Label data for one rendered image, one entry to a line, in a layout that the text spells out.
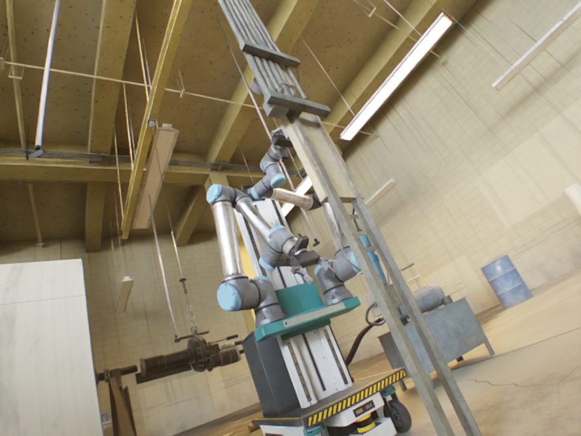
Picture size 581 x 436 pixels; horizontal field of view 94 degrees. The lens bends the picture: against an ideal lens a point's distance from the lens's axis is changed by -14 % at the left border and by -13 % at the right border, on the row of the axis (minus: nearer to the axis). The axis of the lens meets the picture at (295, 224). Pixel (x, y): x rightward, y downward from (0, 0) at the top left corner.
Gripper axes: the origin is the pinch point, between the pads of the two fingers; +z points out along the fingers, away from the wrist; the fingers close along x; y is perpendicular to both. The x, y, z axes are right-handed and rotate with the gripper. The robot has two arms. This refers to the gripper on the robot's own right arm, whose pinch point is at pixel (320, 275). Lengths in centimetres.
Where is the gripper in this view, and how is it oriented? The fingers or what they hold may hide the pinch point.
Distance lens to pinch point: 132.8
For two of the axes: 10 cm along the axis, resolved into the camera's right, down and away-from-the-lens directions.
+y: -2.7, 8.3, 4.9
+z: 6.0, 5.4, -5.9
